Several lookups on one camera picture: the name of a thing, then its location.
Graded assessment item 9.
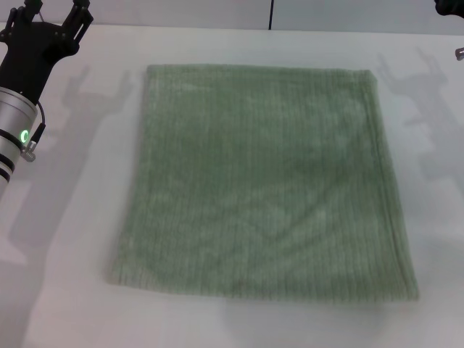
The green ribbed towel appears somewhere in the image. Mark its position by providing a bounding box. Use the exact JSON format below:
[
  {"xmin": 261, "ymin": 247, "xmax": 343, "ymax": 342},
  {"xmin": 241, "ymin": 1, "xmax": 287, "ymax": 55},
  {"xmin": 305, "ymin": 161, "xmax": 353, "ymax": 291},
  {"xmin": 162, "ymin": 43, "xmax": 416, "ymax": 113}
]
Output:
[{"xmin": 104, "ymin": 63, "xmax": 422, "ymax": 303}]

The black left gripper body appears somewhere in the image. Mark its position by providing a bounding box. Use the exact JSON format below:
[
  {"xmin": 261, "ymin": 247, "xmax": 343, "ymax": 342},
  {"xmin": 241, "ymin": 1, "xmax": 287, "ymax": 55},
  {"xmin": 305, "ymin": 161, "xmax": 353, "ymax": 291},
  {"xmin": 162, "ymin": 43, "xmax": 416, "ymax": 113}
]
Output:
[{"xmin": 0, "ymin": 20, "xmax": 81, "ymax": 103}]

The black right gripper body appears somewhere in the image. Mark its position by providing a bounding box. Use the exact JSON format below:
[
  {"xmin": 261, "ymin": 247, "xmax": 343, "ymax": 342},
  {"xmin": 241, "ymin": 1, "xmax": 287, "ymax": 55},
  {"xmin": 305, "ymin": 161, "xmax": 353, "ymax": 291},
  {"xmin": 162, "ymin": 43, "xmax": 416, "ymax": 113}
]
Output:
[{"xmin": 434, "ymin": 0, "xmax": 464, "ymax": 17}]

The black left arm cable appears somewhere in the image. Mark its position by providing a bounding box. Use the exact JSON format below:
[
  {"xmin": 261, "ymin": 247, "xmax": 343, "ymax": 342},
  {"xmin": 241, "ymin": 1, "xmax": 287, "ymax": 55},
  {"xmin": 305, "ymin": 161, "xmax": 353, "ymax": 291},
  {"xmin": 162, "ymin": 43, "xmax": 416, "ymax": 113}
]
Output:
[{"xmin": 20, "ymin": 102, "xmax": 47, "ymax": 163}]

